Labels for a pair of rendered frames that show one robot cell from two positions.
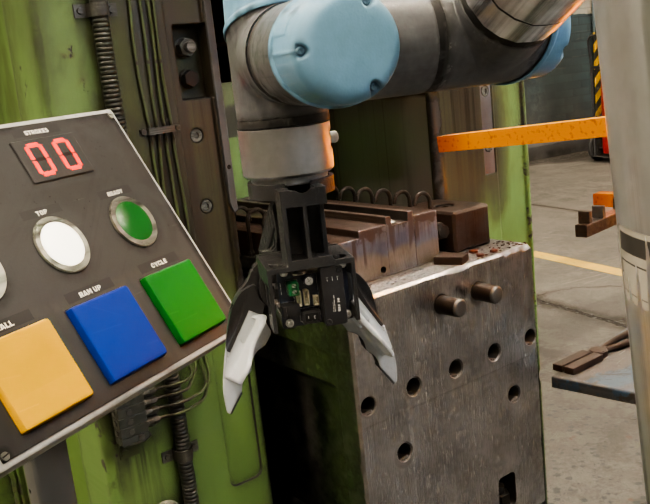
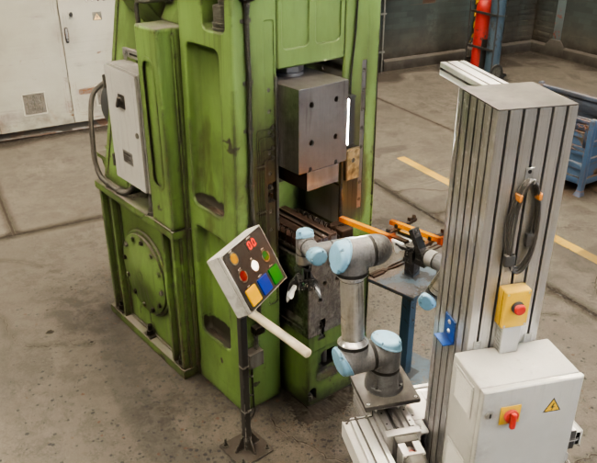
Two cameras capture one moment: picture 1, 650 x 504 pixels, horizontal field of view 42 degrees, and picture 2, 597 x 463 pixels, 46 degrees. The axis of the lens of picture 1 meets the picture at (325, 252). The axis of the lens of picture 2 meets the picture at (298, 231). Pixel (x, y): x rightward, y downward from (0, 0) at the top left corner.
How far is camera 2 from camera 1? 2.35 m
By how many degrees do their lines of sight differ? 14
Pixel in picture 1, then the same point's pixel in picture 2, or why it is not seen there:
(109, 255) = (262, 265)
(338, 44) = (317, 258)
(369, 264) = not seen: hidden behind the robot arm
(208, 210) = (271, 231)
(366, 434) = (309, 296)
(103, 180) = (259, 246)
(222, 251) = (274, 241)
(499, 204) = (360, 216)
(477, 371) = not seen: hidden behind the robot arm
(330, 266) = (310, 281)
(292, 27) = (310, 255)
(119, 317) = (264, 281)
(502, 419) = not seen: hidden behind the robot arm
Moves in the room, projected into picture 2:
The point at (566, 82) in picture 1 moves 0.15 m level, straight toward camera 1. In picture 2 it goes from (455, 12) to (454, 14)
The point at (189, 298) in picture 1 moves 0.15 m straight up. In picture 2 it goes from (276, 273) to (275, 243)
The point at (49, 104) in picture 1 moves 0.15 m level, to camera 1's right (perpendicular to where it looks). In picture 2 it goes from (236, 210) to (269, 209)
